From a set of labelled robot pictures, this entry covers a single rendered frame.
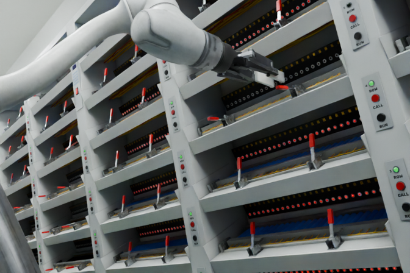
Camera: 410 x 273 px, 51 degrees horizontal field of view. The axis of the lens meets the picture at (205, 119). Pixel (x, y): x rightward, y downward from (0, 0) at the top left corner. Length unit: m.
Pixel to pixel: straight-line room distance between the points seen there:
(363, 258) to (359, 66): 0.42
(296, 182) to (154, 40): 0.50
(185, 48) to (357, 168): 0.47
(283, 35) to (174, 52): 0.34
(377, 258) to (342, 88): 0.38
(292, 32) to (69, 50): 0.55
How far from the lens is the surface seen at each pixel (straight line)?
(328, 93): 1.06
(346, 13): 1.06
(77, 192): 2.18
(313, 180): 1.09
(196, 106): 1.48
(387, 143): 0.98
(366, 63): 1.01
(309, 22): 1.12
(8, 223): 1.12
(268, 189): 1.19
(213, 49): 1.01
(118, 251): 2.02
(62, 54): 1.01
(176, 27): 0.95
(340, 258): 1.09
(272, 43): 1.19
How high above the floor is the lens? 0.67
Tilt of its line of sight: 13 degrees up
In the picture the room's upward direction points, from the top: 11 degrees counter-clockwise
